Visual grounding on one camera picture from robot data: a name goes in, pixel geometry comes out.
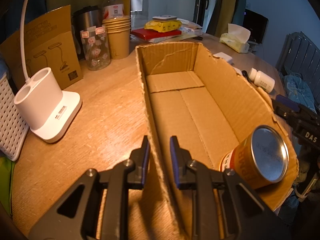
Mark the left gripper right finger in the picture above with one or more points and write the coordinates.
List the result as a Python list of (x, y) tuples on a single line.
[(224, 206)]

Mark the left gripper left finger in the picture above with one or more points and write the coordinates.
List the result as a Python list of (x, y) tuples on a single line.
[(76, 213)]

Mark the orange tin can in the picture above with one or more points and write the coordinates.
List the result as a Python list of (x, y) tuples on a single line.
[(261, 159)]

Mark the white pill bottle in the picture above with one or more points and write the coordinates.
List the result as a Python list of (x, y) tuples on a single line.
[(262, 80)]

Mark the cardboard box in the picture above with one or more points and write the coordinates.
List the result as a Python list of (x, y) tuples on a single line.
[(211, 109)]

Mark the white power adapter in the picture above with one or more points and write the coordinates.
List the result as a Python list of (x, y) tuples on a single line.
[(224, 56)]

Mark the grey headboard bed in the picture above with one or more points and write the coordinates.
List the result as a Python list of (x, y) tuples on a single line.
[(300, 55)]

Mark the white perforated plastic basket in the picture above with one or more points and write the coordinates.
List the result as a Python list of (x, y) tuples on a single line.
[(13, 128)]

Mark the tissue pack with tissue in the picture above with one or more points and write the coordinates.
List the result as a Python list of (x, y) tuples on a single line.
[(236, 38)]

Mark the black television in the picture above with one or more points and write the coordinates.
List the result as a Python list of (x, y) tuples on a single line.
[(256, 24)]

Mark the white desk lamp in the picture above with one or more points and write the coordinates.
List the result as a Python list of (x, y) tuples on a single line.
[(46, 108)]

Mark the black scissors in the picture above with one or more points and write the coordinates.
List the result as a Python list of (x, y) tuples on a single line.
[(198, 38)]

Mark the white small boxes pile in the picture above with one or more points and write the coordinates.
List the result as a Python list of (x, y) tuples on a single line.
[(190, 27)]

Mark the yellow wet wipes pack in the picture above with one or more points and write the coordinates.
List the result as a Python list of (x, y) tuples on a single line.
[(163, 27)]

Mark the floral glass jar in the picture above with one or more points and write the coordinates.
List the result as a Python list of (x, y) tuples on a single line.
[(95, 45)]

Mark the grey case on wipes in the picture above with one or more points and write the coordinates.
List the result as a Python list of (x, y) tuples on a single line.
[(164, 18)]

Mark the brown lamp packaging box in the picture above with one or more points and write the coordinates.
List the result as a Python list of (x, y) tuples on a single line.
[(49, 43)]

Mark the stack of paper cups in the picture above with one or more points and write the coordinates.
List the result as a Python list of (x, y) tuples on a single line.
[(118, 32)]

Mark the stainless steel thermos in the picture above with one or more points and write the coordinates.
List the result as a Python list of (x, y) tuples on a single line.
[(81, 20)]

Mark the clear plastic water bottle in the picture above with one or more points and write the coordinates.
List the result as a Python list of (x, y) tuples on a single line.
[(112, 9)]

